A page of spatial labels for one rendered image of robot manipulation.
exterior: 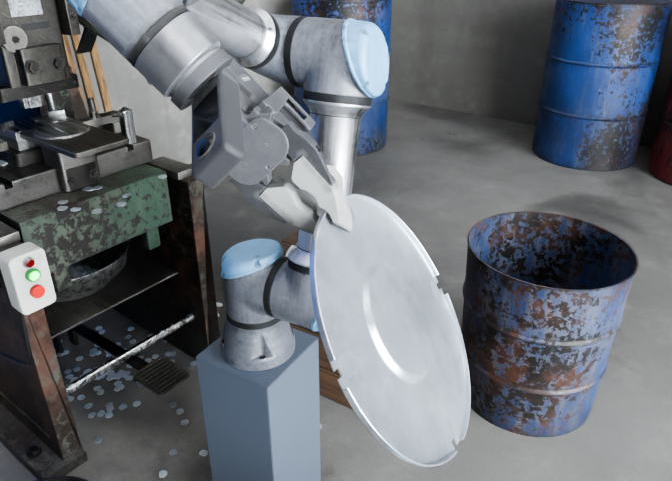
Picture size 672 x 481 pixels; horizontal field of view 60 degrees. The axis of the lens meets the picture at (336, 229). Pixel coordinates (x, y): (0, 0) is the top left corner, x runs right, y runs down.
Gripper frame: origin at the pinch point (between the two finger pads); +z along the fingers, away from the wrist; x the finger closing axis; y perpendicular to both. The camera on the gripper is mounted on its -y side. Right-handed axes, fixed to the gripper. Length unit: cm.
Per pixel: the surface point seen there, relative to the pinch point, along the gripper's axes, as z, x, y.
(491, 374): 74, 36, 75
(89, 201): -29, 73, 61
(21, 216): -36, 79, 49
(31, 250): -28, 73, 39
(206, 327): 17, 96, 80
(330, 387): 52, 75, 74
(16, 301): -23, 82, 34
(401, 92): 41, 86, 412
